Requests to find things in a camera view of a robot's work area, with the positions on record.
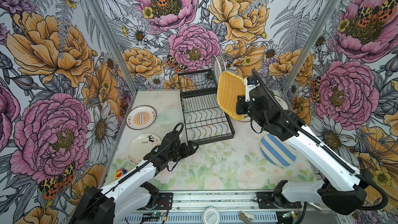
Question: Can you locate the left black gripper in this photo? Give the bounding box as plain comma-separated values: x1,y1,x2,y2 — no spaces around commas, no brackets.
168,140,199,162

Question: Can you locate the yellow woven square plate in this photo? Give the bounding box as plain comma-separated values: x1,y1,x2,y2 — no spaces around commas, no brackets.
217,71,246,121

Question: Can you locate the white plate with chinese characters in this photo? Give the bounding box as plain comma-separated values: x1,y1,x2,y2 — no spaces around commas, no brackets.
210,55,227,86

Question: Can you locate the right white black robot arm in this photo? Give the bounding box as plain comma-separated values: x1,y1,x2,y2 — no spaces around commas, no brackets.
236,69,389,215

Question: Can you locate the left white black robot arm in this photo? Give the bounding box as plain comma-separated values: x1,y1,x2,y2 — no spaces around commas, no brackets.
69,122,199,224

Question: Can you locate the orange sunburst plate right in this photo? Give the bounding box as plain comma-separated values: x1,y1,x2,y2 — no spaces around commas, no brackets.
275,95,289,110

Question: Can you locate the orange sunburst plate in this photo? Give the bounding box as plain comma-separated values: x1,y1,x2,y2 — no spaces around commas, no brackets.
275,95,289,110
126,105,157,130

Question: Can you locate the pale glass plate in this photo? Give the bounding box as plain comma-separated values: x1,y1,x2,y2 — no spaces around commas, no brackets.
127,133,161,165

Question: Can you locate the blue white striped plate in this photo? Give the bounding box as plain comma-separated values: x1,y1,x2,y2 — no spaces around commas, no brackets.
260,134,297,167

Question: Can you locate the orange sunburst plate left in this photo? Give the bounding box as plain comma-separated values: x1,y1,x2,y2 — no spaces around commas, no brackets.
126,105,157,130

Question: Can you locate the round white lid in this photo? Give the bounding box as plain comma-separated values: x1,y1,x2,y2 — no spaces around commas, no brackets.
202,207,221,224

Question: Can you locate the green circuit board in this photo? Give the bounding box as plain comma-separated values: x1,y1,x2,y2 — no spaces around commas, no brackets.
143,212,163,220

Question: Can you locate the small colourful toy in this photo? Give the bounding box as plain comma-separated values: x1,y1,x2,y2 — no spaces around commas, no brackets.
113,168,127,180

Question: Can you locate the grey clip tool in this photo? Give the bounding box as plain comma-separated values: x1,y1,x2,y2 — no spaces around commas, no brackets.
238,212,255,224

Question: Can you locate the white plate red ring pattern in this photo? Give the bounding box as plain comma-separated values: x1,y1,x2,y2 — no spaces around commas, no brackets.
239,115,251,122

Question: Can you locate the black wire dish rack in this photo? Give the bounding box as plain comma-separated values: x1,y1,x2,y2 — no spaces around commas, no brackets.
177,69,235,145

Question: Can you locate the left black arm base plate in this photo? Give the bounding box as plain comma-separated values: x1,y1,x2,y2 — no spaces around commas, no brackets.
139,192,174,211

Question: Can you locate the aluminium front rail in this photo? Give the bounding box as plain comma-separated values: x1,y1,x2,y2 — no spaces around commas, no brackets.
90,189,343,213

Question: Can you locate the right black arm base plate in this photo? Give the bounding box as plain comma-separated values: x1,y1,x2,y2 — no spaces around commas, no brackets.
253,191,302,209

